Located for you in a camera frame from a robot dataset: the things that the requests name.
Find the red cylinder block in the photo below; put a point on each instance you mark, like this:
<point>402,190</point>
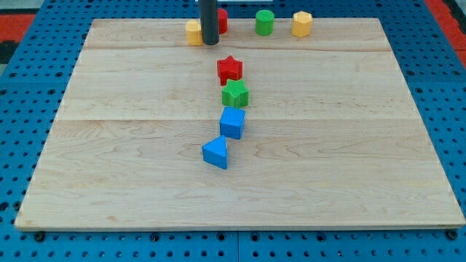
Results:
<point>222,20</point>

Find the green star block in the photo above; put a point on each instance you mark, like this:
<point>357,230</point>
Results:
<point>235,94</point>

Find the yellow hexagon block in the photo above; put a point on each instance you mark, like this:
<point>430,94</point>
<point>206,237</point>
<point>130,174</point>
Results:
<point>302,24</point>

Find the yellow block left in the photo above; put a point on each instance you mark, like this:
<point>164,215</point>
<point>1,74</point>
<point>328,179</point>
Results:
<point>193,31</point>

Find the blue cube block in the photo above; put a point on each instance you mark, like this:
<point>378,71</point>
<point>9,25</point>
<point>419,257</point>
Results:
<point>232,122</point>

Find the blue triangle block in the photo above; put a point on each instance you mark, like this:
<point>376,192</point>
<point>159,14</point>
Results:
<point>215,152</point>

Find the green cylinder block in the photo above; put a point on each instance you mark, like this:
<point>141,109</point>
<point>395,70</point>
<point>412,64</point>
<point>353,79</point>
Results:
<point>264,22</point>

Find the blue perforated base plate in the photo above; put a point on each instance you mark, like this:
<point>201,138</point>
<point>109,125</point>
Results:
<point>36,77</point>

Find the red star block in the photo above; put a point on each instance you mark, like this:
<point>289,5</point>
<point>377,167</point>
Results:
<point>229,68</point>

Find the light wooden board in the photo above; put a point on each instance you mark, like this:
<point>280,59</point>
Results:
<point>332,139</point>

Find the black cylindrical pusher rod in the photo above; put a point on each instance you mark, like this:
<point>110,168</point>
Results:
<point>209,21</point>

